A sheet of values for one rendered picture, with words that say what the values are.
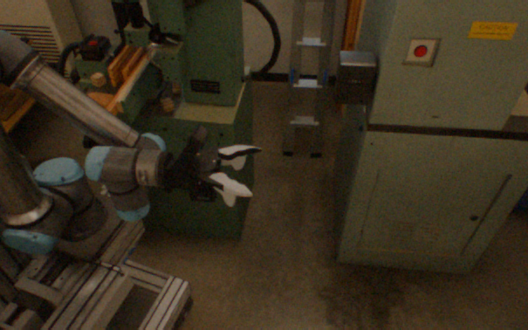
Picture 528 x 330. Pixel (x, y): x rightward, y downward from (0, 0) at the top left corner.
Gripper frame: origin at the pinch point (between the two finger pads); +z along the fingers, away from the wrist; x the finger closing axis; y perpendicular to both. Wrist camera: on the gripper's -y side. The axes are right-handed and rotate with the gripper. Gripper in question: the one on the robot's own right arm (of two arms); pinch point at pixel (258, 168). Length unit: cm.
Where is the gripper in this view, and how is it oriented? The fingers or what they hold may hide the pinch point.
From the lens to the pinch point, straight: 81.6
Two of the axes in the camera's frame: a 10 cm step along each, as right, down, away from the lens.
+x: -1.1, 6.0, -7.9
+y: -0.2, 8.0, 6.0
